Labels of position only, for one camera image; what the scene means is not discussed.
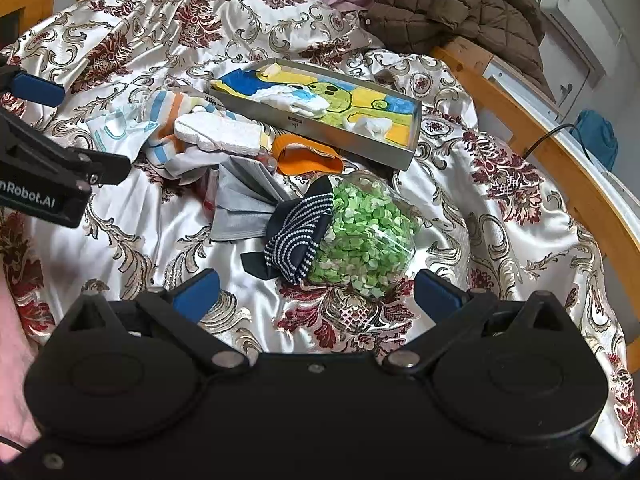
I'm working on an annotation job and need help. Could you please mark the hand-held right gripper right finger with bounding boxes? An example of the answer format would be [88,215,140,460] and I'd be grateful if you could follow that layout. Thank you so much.
[382,269,571,376]

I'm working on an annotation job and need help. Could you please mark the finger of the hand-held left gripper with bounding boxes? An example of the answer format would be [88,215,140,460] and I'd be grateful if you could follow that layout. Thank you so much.
[0,109,132,187]
[0,62,66,108]

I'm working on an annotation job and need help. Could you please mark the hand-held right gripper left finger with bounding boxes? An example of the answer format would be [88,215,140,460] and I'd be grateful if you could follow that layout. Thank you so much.
[65,269,251,376]

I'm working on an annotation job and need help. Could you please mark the grey white socks bundle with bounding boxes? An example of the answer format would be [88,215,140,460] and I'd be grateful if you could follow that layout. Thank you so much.
[85,105,161,153]

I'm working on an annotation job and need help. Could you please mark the striped towel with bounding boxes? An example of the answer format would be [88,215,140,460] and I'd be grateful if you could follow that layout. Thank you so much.
[142,87,241,171]

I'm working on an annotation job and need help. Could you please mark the grey cloth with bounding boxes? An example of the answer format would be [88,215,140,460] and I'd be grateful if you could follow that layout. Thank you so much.
[210,155,293,241]

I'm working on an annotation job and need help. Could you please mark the dark dotted cloth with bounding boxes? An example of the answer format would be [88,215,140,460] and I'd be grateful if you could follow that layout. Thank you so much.
[240,177,336,283]

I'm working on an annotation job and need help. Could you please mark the white sponge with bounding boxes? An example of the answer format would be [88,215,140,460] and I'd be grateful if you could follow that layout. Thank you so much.
[172,111,273,157]

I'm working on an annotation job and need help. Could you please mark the grey metal tray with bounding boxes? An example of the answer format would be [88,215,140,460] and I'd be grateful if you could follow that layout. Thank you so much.
[207,57,423,172]

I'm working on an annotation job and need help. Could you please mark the person's left forearm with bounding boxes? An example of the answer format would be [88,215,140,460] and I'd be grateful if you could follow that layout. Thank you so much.
[0,275,56,448]

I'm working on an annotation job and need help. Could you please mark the floral satin blanket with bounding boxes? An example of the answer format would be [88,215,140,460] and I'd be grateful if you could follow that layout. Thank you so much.
[0,0,640,466]

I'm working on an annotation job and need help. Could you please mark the glass jar of green beads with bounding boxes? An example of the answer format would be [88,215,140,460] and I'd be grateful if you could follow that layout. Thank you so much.
[305,170,423,301]

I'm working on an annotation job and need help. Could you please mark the orange silicone cup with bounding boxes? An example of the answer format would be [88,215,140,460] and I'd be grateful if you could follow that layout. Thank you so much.
[272,134,345,176]

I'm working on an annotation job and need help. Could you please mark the small white cloth piece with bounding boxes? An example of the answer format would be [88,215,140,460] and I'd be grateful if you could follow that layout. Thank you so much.
[345,115,393,138]

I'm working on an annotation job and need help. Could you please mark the cartoon printed cloth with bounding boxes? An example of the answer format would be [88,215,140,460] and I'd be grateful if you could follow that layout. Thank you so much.
[210,62,416,148]

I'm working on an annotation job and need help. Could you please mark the white and blue diaper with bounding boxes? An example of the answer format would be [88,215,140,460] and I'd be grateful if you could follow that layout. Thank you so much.
[250,82,331,118]

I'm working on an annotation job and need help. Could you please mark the blue bag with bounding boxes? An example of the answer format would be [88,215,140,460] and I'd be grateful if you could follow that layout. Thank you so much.
[570,109,619,171]

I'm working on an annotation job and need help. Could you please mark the white panel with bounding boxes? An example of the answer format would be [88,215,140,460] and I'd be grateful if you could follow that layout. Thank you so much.
[482,55,561,121]

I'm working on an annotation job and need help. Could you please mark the brown quilted jacket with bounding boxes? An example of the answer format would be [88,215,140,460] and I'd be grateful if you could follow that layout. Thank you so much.
[362,0,556,101]

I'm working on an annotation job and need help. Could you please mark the wooden bed frame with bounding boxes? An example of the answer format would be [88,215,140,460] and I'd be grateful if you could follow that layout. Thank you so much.
[0,0,640,331]

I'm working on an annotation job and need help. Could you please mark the black cable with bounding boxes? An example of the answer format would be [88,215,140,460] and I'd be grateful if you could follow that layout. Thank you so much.
[522,124,608,158]

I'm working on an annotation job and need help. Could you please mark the white wall unit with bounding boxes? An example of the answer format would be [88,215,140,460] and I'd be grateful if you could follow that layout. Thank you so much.
[537,0,623,78]

